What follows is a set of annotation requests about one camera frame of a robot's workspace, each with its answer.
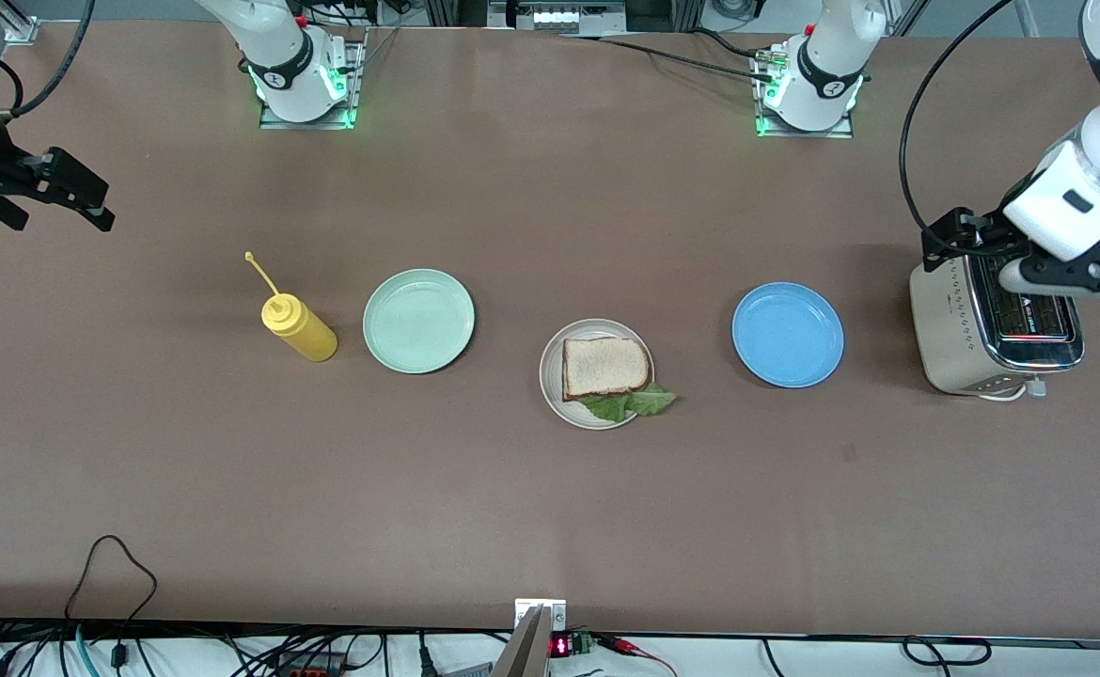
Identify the silver metal bracket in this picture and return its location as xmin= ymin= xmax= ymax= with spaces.
xmin=515 ymin=599 xmax=568 ymax=633

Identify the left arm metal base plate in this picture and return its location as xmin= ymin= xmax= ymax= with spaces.
xmin=752 ymin=47 xmax=856 ymax=140

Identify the black cable across table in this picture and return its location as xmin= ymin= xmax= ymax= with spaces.
xmin=559 ymin=28 xmax=777 ymax=84

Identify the grey metal bar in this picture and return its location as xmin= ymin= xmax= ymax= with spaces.
xmin=492 ymin=606 xmax=551 ymax=677

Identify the teal cable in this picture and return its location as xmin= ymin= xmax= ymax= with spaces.
xmin=73 ymin=623 xmax=102 ymax=677

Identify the aluminium frame post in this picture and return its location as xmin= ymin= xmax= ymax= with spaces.
xmin=0 ymin=0 xmax=40 ymax=44

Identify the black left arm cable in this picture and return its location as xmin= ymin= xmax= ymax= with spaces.
xmin=899 ymin=0 xmax=1030 ymax=260

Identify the black looped cable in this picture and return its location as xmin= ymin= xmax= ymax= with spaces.
xmin=63 ymin=534 xmax=158 ymax=670

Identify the beige and chrome toaster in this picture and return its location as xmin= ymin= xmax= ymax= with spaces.
xmin=908 ymin=240 xmax=1087 ymax=402

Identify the red alligator clip lead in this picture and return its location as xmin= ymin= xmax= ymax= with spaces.
xmin=597 ymin=634 xmax=678 ymax=677

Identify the beige plate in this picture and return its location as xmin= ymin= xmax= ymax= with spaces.
xmin=539 ymin=319 xmax=655 ymax=432

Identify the black control box with lights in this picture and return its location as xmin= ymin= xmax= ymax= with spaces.
xmin=487 ymin=0 xmax=628 ymax=35

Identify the pale green plate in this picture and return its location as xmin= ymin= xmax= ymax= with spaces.
xmin=363 ymin=269 xmax=476 ymax=375

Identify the yellow mustard squeeze bottle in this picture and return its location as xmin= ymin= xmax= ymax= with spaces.
xmin=244 ymin=251 xmax=338 ymax=363

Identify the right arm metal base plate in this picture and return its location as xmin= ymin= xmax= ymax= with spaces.
xmin=259 ymin=28 xmax=368 ymax=131

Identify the green lettuce leaf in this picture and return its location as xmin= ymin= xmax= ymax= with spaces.
xmin=583 ymin=381 xmax=680 ymax=424

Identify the blue plate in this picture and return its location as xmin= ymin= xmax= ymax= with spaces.
xmin=731 ymin=282 xmax=845 ymax=389

